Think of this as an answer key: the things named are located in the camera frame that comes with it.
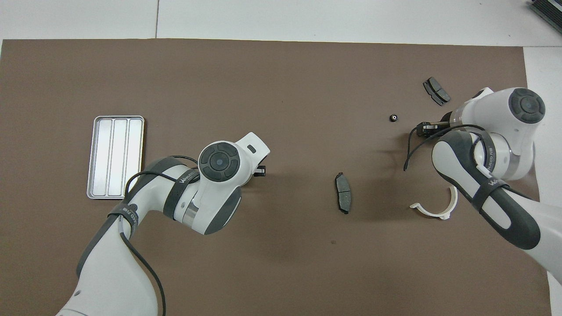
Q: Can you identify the brown table mat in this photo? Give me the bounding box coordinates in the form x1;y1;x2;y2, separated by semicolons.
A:
0;39;553;316

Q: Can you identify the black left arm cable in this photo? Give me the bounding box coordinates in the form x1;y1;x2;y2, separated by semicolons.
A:
119;155;200;316

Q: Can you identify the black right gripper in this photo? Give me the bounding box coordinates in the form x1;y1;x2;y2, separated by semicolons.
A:
416;112;454;138

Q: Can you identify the white curved plastic bracket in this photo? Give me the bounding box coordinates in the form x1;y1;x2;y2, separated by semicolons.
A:
409;184;458;220

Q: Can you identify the silver metal tray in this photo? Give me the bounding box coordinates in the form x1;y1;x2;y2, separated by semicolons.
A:
86;115;145;200

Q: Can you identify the short dark brake pad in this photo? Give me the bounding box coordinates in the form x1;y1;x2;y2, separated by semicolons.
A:
423;77;451;107

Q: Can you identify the long dark brake pad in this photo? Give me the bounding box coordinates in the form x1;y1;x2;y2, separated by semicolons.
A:
335;172;353;215

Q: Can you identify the grey ribbed device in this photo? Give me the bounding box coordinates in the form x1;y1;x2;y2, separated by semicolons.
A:
529;0;562;22

